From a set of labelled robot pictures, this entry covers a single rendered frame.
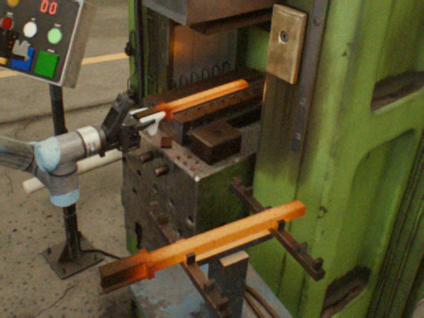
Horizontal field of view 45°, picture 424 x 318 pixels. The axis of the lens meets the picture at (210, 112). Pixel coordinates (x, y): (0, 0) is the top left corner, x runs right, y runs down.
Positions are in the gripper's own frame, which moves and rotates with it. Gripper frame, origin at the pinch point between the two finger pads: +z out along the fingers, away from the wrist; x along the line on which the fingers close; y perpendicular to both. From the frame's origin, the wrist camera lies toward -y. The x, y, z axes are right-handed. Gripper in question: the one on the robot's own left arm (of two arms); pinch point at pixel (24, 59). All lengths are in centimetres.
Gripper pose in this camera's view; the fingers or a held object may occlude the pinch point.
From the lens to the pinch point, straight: 165.7
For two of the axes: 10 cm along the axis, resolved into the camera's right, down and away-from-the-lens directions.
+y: 2.6, -9.6, -0.3
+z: 3.4, 0.7, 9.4
